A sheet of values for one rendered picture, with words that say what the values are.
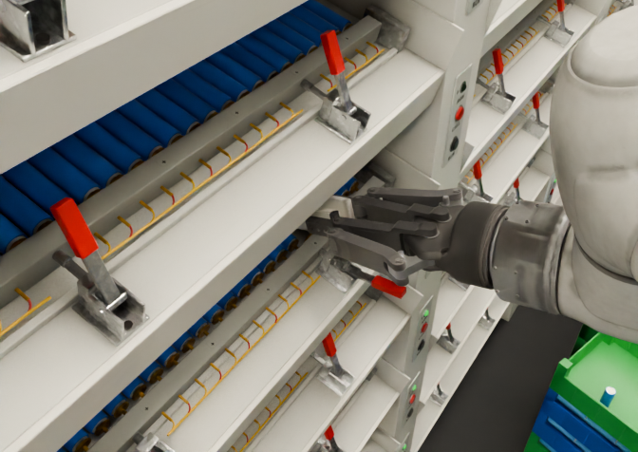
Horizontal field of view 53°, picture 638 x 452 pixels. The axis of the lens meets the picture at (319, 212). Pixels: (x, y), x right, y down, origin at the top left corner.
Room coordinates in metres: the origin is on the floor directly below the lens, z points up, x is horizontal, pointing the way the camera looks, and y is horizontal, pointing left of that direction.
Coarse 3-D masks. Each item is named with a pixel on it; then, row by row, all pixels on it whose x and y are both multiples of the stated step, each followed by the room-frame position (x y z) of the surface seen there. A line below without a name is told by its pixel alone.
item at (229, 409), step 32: (384, 160) 0.64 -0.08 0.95; (288, 256) 0.50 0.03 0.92; (320, 288) 0.47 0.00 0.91; (352, 288) 0.48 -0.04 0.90; (288, 320) 0.43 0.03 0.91; (320, 320) 0.43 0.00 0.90; (256, 352) 0.39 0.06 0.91; (288, 352) 0.39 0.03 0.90; (224, 384) 0.35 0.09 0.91; (256, 384) 0.35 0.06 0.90; (192, 416) 0.32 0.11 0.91; (224, 416) 0.32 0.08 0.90; (256, 416) 0.35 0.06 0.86; (64, 448) 0.28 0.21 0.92; (192, 448) 0.29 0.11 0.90; (224, 448) 0.30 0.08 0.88
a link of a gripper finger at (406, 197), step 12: (372, 192) 0.52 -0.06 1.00; (384, 192) 0.52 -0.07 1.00; (396, 192) 0.51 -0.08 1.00; (408, 192) 0.51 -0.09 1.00; (420, 192) 0.51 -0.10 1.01; (432, 192) 0.50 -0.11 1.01; (444, 192) 0.50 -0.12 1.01; (456, 192) 0.49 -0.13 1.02; (408, 204) 0.50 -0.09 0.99; (432, 204) 0.49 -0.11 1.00
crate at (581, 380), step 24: (600, 336) 0.84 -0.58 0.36; (576, 360) 0.79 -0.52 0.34; (600, 360) 0.81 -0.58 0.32; (624, 360) 0.81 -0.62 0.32; (552, 384) 0.74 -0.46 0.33; (576, 384) 0.75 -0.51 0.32; (600, 384) 0.75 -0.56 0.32; (624, 384) 0.75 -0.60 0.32; (600, 408) 0.67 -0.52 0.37; (624, 408) 0.70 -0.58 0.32; (624, 432) 0.63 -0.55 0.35
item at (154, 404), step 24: (360, 192) 0.59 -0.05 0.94; (312, 240) 0.51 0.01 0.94; (288, 264) 0.47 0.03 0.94; (264, 288) 0.44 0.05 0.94; (240, 312) 0.41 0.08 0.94; (216, 336) 0.38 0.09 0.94; (240, 336) 0.39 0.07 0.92; (192, 360) 0.35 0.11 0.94; (240, 360) 0.37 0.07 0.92; (168, 384) 0.33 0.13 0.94; (192, 384) 0.34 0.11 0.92; (216, 384) 0.34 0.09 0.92; (144, 408) 0.30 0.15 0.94; (192, 408) 0.32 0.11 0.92; (120, 432) 0.28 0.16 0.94; (168, 432) 0.29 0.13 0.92
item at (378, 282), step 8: (344, 272) 0.48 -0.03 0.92; (352, 272) 0.48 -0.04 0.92; (360, 272) 0.48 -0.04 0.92; (368, 280) 0.46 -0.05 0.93; (376, 280) 0.46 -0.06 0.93; (384, 280) 0.46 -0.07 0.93; (376, 288) 0.46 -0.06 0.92; (384, 288) 0.45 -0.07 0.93; (392, 288) 0.45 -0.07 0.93; (400, 288) 0.45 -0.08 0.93; (400, 296) 0.44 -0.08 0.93
